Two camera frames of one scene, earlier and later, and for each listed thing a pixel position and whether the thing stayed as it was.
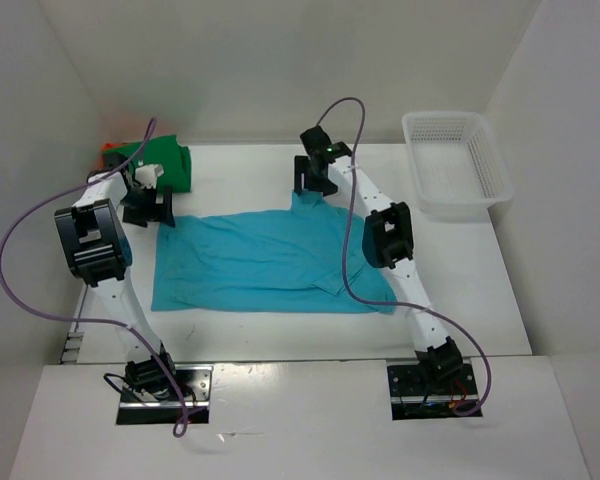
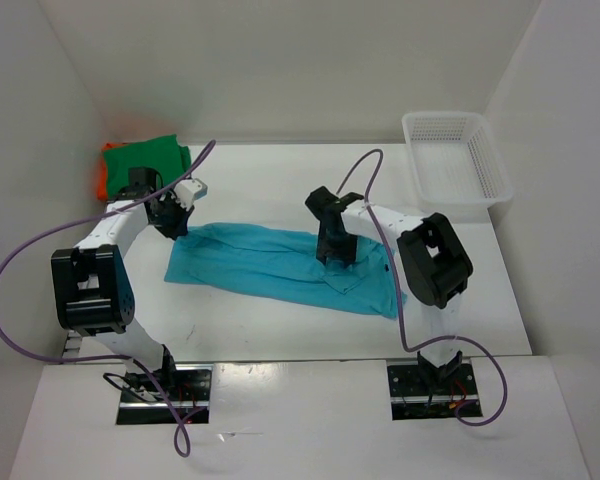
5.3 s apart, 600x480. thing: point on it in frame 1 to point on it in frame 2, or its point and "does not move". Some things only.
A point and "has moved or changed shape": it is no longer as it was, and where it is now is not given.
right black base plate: x=412 y=397 does not move
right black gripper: x=301 y=165 to x=325 y=249
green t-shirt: x=164 y=151 does not move
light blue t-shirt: x=273 y=262 has moved or changed shape
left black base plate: x=194 y=384 does not move
